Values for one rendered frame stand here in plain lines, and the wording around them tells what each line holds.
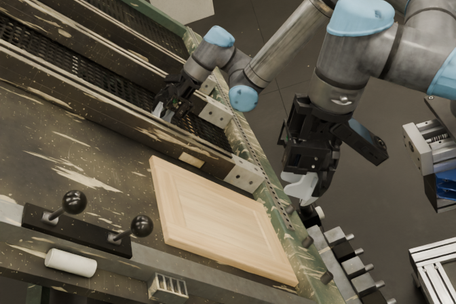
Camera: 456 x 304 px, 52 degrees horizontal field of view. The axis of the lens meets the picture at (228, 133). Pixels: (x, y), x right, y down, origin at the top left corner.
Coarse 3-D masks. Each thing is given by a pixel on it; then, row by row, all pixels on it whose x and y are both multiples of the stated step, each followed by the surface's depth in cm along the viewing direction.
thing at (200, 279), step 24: (0, 216) 73; (0, 240) 75; (24, 240) 76; (48, 240) 77; (120, 264) 84; (144, 264) 86; (168, 264) 90; (192, 264) 95; (192, 288) 93; (216, 288) 95; (240, 288) 99; (264, 288) 105
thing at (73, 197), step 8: (72, 192) 70; (80, 192) 71; (64, 200) 69; (72, 200) 69; (80, 200) 70; (64, 208) 70; (72, 208) 69; (80, 208) 70; (48, 216) 77; (56, 216) 75
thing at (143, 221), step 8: (136, 216) 76; (144, 216) 76; (136, 224) 75; (144, 224) 75; (152, 224) 76; (128, 232) 79; (136, 232) 75; (144, 232) 75; (112, 240) 83; (120, 240) 84
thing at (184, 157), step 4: (184, 152) 137; (180, 156) 137; (184, 156) 138; (188, 156) 138; (192, 156) 138; (184, 160) 138; (188, 160) 139; (192, 160) 139; (196, 160) 140; (200, 160) 140; (192, 164) 140; (196, 164) 140; (200, 164) 141
